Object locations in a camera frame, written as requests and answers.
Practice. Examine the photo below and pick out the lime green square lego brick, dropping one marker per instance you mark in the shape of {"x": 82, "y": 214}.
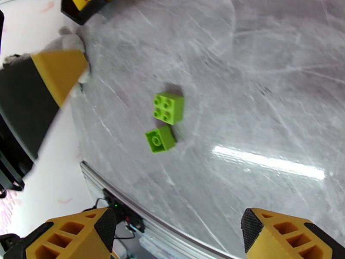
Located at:
{"x": 169, "y": 108}
{"x": 160, "y": 139}

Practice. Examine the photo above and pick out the yellow lego brick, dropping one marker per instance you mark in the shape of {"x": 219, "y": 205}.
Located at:
{"x": 80, "y": 2}

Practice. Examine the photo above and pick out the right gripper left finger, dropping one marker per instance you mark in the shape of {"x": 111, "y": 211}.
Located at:
{"x": 70, "y": 239}

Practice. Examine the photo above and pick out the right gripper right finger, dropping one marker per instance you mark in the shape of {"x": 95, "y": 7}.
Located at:
{"x": 288, "y": 239}

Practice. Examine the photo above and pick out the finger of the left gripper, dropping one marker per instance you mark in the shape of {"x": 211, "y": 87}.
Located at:
{"x": 45, "y": 83}

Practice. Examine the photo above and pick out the aluminium table edge rail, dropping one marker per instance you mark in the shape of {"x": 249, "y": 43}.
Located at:
{"x": 161, "y": 221}

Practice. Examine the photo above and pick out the black plastic bin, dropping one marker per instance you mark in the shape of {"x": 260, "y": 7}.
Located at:
{"x": 80, "y": 16}

